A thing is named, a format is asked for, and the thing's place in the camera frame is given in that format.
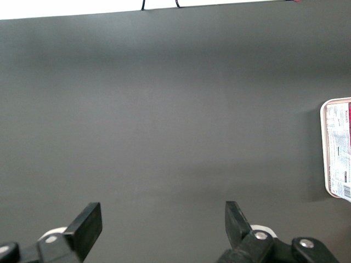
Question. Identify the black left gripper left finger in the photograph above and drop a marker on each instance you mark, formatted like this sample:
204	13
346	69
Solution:
85	224

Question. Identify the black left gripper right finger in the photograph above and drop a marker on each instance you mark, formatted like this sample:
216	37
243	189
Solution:
235	227

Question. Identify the white plastic tray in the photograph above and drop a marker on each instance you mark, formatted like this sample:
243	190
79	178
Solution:
323	142

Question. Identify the white printed carton box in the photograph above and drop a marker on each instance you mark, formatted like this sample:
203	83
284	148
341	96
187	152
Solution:
340	142

